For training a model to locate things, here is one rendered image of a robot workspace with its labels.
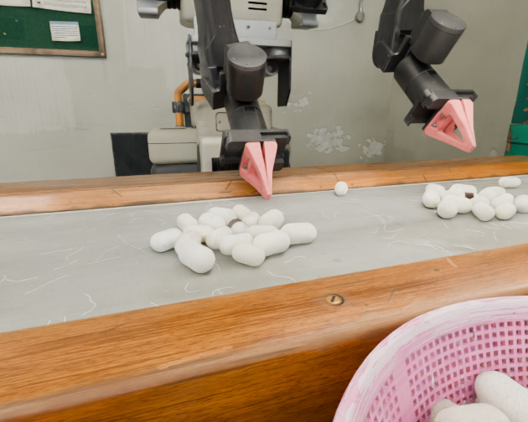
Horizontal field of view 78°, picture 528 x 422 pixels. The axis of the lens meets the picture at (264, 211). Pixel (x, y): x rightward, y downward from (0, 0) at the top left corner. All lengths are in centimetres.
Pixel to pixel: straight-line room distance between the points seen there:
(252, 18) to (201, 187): 62
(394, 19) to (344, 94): 202
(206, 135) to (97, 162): 154
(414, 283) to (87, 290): 22
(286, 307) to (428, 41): 53
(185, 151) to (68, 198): 77
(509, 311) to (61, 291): 28
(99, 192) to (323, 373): 40
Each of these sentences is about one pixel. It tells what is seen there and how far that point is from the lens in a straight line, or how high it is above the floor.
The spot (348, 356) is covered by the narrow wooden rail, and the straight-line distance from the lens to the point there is 17.
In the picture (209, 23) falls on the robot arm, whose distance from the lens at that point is 58.
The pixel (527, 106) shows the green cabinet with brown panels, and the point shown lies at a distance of 106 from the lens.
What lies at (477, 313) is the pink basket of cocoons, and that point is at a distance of 20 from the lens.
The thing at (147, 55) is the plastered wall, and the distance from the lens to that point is 240.
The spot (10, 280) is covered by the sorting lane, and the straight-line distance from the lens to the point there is 32.
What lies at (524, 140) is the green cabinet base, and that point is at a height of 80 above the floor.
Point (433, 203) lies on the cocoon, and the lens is 48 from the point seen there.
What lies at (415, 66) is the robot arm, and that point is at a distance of 66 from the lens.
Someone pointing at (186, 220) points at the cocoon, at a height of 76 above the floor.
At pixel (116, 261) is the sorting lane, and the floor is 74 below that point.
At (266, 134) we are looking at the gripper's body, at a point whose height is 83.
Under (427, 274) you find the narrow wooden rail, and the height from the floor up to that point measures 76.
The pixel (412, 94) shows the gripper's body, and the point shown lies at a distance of 64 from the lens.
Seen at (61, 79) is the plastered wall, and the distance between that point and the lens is 246.
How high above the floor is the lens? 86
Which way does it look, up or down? 17 degrees down
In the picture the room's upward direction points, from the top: straight up
